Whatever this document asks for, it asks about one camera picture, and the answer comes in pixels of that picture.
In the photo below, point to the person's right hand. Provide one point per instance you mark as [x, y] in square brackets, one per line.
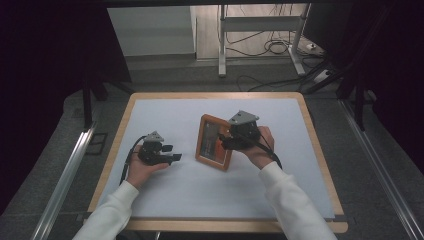
[263, 153]

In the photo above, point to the white metal desk frame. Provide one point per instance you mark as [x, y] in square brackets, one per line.
[260, 23]

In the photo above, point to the wooden photo frame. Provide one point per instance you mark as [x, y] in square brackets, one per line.
[210, 143]

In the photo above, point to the white table mat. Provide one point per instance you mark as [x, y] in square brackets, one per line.
[186, 193]

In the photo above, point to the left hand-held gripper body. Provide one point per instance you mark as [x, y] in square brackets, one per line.
[153, 153]

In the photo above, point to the dark curtain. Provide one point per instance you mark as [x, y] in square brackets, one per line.
[40, 83]
[400, 66]

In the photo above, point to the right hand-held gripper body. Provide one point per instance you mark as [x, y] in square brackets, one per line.
[245, 133]

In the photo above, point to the white power strip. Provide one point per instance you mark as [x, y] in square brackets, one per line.
[322, 76]

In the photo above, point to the aluminium rail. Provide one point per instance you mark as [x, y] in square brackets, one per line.
[63, 183]
[380, 166]

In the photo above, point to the person's left hand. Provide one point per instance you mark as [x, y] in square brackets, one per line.
[140, 171]

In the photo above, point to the small white adapter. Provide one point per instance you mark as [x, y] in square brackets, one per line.
[311, 46]

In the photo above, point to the white wall panel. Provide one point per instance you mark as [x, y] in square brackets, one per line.
[150, 30]

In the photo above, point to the black floor grille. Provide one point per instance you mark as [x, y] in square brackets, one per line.
[96, 143]

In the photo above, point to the black metal stand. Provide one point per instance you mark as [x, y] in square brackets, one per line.
[87, 103]
[359, 103]

